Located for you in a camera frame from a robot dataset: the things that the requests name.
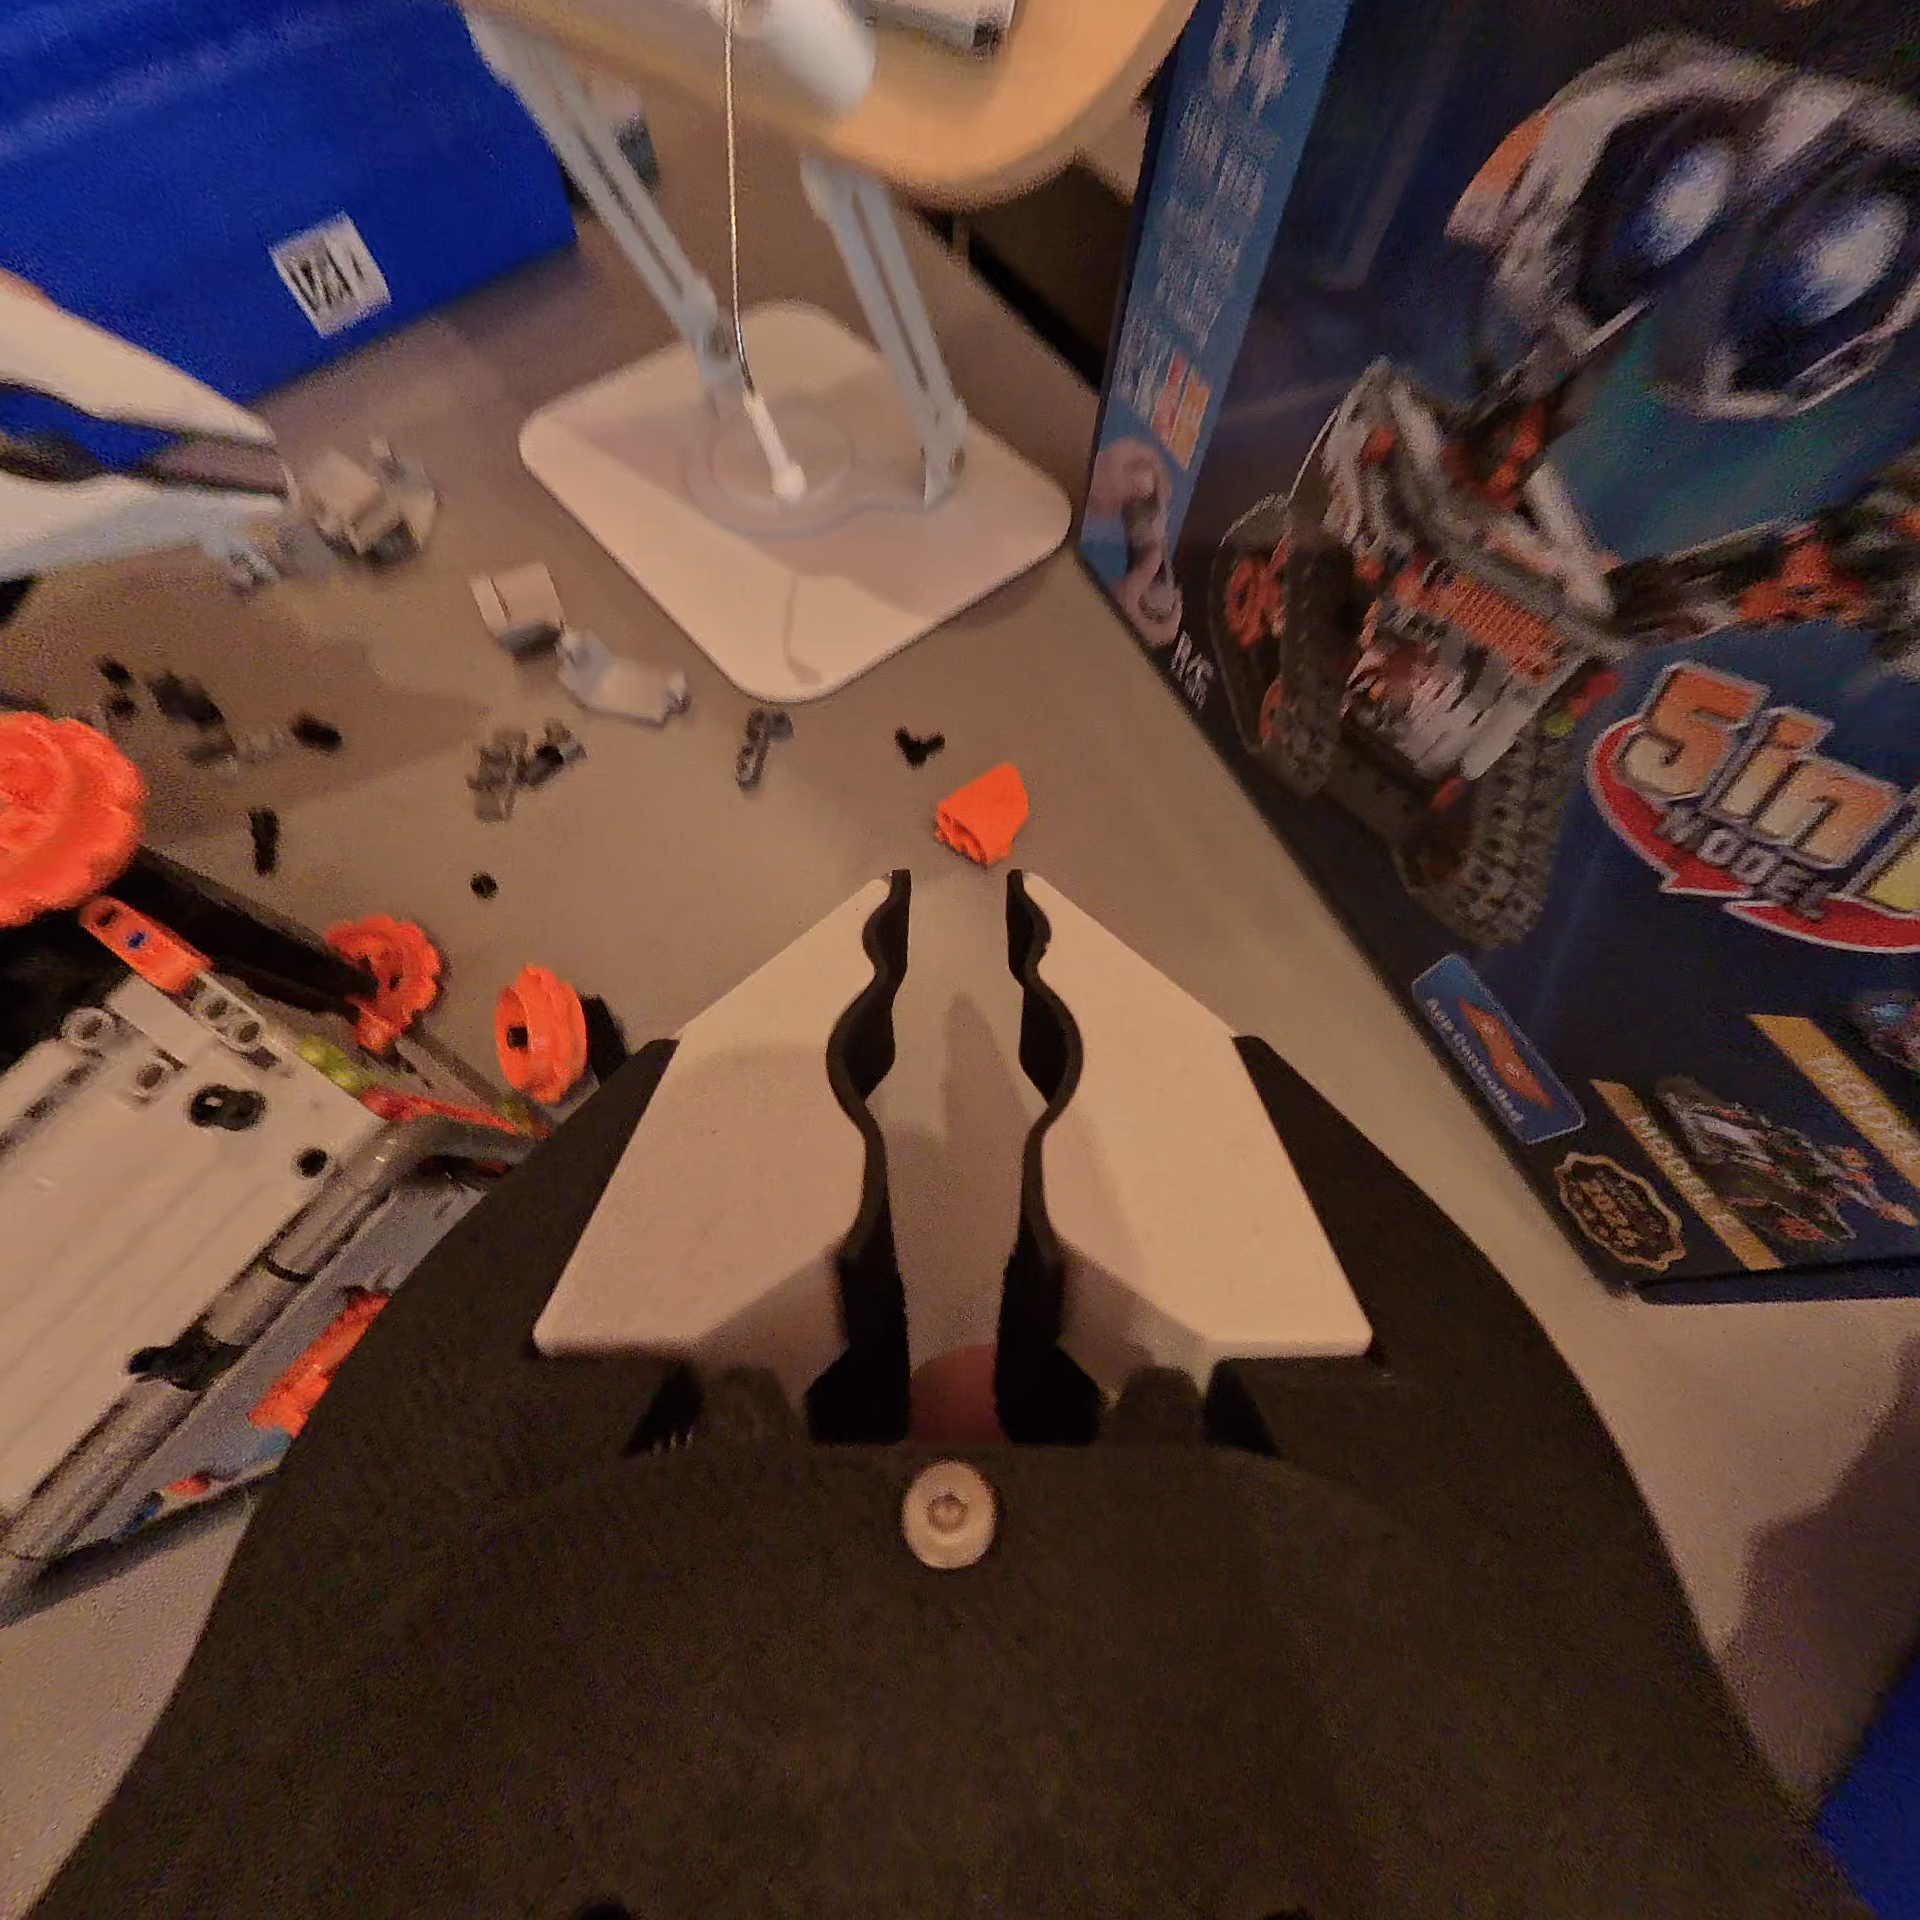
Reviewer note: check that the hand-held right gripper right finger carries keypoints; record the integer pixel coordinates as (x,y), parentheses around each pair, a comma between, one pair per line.
(1201,1201)

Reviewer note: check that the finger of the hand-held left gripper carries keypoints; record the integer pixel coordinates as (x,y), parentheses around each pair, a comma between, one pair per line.
(105,517)
(91,385)

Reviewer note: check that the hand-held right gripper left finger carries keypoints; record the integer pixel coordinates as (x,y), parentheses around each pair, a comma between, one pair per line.
(720,1201)

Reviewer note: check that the orange triangular toy piece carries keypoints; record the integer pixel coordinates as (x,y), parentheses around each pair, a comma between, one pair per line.
(986,813)

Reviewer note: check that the black grey toy robot vehicle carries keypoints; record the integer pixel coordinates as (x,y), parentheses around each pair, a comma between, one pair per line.
(180,1201)

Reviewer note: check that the blue plastic bin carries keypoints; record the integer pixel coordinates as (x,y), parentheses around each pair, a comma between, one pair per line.
(180,151)

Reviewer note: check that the pile of light grey pieces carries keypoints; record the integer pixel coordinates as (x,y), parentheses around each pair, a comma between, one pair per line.
(361,497)

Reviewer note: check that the light grey toy block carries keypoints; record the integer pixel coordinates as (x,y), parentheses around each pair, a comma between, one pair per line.
(517,606)

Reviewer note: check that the dark grey toy beam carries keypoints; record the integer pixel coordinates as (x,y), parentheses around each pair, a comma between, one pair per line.
(765,740)

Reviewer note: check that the dark grey small toy pieces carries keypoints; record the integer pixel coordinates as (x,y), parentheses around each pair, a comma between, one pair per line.
(526,767)

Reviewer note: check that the small black toy connector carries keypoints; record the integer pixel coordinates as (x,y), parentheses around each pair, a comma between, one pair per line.
(920,742)

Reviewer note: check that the light grey angled toy piece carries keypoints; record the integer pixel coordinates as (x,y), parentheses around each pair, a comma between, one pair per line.
(614,675)

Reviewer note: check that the wooden book stand white base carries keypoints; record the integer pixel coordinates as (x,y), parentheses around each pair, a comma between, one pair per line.
(796,526)

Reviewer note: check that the blue robot kit box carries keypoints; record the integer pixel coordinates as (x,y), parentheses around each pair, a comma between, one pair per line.
(1562,601)

